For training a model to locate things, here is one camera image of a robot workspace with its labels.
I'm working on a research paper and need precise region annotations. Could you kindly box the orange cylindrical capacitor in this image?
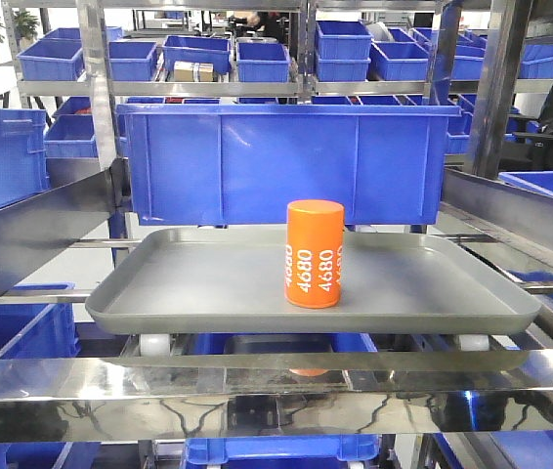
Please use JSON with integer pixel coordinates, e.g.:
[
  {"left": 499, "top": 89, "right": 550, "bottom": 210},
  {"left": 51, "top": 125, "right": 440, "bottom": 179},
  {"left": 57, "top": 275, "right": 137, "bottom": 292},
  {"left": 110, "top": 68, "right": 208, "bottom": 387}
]
[{"left": 284, "top": 199, "right": 345, "bottom": 309}]

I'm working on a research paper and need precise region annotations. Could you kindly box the large blue plastic bin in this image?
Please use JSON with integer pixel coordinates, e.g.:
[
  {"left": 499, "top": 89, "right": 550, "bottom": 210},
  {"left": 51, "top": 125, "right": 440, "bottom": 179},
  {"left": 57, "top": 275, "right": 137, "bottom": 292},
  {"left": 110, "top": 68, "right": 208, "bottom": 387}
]
[{"left": 118, "top": 104, "right": 459, "bottom": 226}]

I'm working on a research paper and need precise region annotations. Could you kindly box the cardboard box in bin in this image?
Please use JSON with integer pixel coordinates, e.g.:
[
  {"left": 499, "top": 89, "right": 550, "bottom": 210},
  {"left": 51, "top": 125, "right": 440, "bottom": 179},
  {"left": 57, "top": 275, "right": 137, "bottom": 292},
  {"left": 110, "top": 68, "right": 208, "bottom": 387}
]
[{"left": 173, "top": 61, "right": 217, "bottom": 83}]

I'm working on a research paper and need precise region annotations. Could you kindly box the blue crate at left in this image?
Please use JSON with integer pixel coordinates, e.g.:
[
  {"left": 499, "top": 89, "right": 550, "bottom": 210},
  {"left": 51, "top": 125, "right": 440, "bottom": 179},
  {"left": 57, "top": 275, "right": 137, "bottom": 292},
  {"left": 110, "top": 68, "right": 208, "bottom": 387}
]
[{"left": 0, "top": 108, "right": 50, "bottom": 207}]

